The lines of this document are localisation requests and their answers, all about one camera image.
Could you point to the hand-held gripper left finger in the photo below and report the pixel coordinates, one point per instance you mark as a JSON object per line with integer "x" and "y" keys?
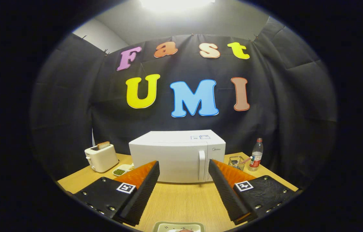
{"x": 142, "y": 196}

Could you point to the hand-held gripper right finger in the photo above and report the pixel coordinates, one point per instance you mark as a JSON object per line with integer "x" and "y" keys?
{"x": 226, "y": 193}

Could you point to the white microwave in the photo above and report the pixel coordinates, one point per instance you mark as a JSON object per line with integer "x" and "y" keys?
{"x": 175, "y": 154}

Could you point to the white divided bean dish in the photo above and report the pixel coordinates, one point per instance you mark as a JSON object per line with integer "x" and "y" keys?
{"x": 121, "y": 170}

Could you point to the red striped straw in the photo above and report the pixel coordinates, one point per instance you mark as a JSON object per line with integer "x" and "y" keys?
{"x": 246, "y": 160}

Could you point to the cream plastic tray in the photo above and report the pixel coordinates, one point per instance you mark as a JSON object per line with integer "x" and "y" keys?
{"x": 168, "y": 225}

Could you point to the clear plastic water bottle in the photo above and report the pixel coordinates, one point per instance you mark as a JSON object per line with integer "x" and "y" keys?
{"x": 256, "y": 158}

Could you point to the white toaster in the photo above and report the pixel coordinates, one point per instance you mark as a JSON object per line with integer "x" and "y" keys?
{"x": 102, "y": 159}

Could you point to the toast slice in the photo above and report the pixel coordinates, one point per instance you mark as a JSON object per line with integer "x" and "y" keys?
{"x": 103, "y": 145}

